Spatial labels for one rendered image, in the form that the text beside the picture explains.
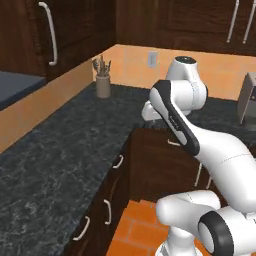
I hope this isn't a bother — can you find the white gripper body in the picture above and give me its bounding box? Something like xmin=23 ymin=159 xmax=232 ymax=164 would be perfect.
xmin=140 ymin=101 xmax=165 ymax=122

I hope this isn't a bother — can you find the beige utensil pot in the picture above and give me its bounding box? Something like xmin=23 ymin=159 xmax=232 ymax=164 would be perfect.
xmin=95 ymin=74 xmax=112 ymax=99

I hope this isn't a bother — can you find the dark wood base cupboard run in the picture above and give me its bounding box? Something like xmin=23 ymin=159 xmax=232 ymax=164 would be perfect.
xmin=129 ymin=127 xmax=231 ymax=205
xmin=62 ymin=132 xmax=134 ymax=256

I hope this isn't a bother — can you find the grey kitchen utensils bunch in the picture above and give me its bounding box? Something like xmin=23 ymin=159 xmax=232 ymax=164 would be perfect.
xmin=92 ymin=54 xmax=113 ymax=78

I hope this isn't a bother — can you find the silver toaster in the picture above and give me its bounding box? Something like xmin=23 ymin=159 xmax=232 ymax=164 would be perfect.
xmin=236 ymin=72 xmax=256 ymax=130

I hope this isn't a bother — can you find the dark grey flat appliance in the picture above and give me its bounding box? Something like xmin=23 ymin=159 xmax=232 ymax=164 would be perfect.
xmin=0 ymin=70 xmax=47 ymax=111

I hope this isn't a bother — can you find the white drawer handle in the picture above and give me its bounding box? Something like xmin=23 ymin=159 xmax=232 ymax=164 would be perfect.
xmin=72 ymin=215 xmax=91 ymax=242
xmin=166 ymin=138 xmax=182 ymax=148
xmin=112 ymin=154 xmax=125 ymax=170

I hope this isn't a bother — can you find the grey wall socket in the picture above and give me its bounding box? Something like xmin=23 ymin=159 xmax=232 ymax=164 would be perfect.
xmin=147 ymin=50 xmax=159 ymax=69

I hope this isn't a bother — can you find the white cupboard door handle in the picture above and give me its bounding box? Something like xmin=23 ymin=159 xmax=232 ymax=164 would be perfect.
xmin=205 ymin=176 xmax=214 ymax=191
xmin=194 ymin=162 xmax=204 ymax=188
xmin=102 ymin=198 xmax=113 ymax=226

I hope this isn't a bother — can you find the dark wood wall cupboard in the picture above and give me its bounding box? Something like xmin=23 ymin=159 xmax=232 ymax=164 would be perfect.
xmin=0 ymin=0 xmax=118 ymax=83
xmin=115 ymin=0 xmax=256 ymax=57

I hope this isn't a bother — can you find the white wall cupboard handle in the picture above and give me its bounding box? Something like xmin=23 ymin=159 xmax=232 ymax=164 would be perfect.
xmin=242 ymin=0 xmax=256 ymax=45
xmin=226 ymin=0 xmax=240 ymax=44

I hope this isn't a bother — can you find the long white cupboard handle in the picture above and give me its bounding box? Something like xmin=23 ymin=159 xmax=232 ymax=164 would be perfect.
xmin=37 ymin=1 xmax=59 ymax=67

